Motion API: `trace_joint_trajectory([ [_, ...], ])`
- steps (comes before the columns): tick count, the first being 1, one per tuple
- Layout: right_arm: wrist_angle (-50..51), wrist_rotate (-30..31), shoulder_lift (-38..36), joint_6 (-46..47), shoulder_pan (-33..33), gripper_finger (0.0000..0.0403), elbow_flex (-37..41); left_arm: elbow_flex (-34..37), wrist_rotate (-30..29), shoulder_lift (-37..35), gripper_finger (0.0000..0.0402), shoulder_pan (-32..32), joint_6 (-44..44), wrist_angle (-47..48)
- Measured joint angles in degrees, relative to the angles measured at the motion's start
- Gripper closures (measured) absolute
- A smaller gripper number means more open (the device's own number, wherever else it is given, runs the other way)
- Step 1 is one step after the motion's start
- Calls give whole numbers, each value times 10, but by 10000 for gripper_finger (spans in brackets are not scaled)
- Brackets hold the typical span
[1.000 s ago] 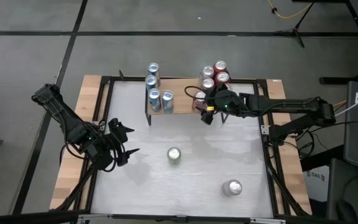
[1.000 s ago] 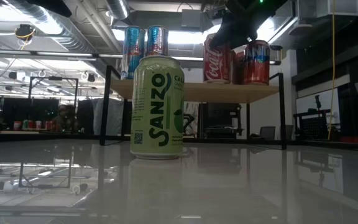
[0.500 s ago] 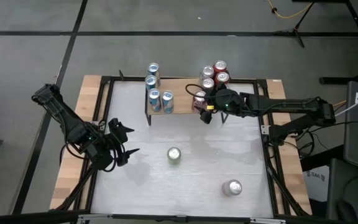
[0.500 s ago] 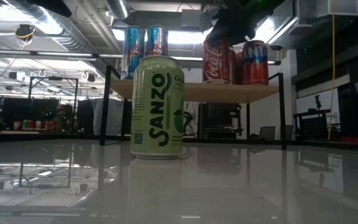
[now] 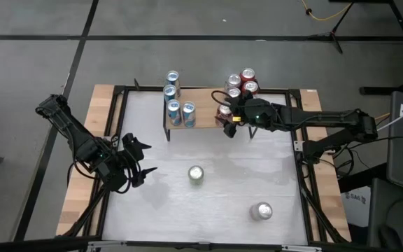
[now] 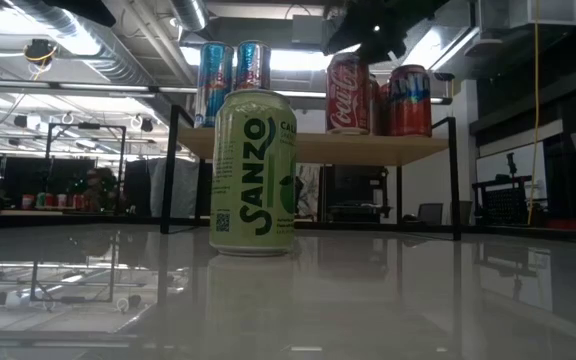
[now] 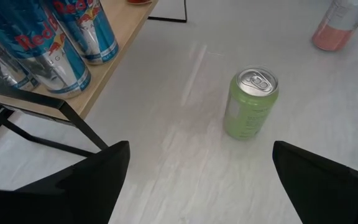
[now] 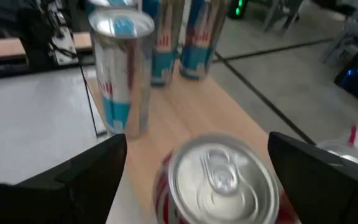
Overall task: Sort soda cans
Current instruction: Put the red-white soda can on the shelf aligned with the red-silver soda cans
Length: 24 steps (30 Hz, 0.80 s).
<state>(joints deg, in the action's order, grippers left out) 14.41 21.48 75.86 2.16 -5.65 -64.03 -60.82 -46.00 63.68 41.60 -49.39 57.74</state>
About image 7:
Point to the red and black Coca-Cola can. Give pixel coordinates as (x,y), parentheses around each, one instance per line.
(138,1)

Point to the silver and pink can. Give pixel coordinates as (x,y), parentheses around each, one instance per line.
(337,25)

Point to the wooden shelf with black legs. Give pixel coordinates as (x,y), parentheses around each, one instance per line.
(120,31)

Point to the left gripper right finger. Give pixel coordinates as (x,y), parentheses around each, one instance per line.
(331,196)

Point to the green Sanzo can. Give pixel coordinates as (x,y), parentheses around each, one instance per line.
(247,112)

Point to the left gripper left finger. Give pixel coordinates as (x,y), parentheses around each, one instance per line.
(57,199)

